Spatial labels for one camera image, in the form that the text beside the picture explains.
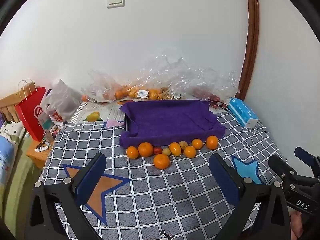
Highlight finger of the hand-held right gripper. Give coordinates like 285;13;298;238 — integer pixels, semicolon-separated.
269;154;298;183
294;147;320;178

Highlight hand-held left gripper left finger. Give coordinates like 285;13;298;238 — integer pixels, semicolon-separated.
25;152;108;240

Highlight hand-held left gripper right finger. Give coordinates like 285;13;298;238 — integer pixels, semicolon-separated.
209;153;292;240

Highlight oblong orange tangerine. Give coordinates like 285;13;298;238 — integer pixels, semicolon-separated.
169;142;182;157

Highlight person's right hand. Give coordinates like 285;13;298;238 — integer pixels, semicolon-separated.
290;211;304;238

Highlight wooden nightstand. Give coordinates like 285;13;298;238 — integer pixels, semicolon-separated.
26;130;58;167

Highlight grey checked blanket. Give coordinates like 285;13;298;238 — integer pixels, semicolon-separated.
41;110;300;240

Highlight fruit-print paper sheet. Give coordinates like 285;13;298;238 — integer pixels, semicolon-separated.
70;100;130;125

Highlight blue tissue pack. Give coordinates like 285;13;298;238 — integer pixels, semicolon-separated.
227;97;259;128

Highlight black-framed eyeglasses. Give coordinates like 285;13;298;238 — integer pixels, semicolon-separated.
207;99;229;110

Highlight green bed sheet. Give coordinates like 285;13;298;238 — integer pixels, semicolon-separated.
0;135;43;230

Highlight purple towel-lined tray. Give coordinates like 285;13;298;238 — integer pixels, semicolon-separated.
119;99;226;148

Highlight white plastic bag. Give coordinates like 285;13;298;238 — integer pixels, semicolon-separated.
41;79;82;126

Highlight red paper bag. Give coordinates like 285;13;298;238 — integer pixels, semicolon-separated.
14;79;48;142

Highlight clear bag of tangerines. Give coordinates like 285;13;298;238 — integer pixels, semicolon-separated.
81;70;130;103

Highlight blue pillow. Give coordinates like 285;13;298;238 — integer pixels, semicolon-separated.
0;135;16;183

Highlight white spotted pillow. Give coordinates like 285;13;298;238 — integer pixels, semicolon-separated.
0;121;26;143

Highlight clear bag of kumquats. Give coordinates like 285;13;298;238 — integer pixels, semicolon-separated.
129;86;187;101

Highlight crumpled clear plastic bag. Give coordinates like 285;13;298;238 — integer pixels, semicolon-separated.
140;51;240;100

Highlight wooden headboard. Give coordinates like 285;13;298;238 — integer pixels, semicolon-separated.
0;79;38;120

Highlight brown wooden door frame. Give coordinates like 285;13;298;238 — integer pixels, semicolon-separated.
237;0;260;100

